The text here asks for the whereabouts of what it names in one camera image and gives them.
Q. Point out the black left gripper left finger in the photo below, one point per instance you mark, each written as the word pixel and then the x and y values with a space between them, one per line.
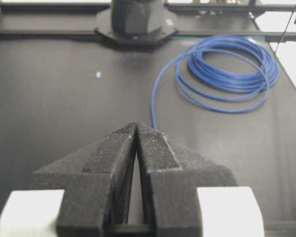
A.
pixel 97 181

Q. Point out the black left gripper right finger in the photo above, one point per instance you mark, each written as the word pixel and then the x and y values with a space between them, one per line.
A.
pixel 170 175

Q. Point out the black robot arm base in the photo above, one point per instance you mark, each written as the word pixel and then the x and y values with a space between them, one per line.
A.
pixel 136 22

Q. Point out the black aluminium frame rail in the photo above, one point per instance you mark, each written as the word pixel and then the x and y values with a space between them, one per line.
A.
pixel 92 21

